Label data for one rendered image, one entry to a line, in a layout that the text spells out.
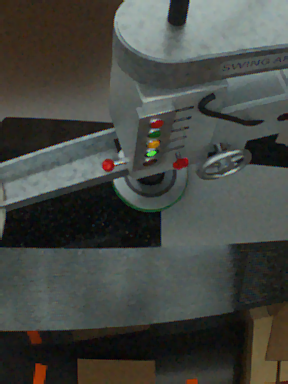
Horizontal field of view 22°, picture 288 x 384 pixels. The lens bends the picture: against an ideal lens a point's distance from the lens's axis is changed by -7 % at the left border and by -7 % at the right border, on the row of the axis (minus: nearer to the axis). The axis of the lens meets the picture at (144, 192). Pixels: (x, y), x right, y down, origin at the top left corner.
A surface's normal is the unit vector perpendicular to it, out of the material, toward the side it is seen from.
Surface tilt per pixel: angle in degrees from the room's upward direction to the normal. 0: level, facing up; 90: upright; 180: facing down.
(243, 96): 4
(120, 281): 45
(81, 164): 2
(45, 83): 0
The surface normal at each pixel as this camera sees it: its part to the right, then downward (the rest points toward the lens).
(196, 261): 0.07, 0.40
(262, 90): 0.00, -0.35
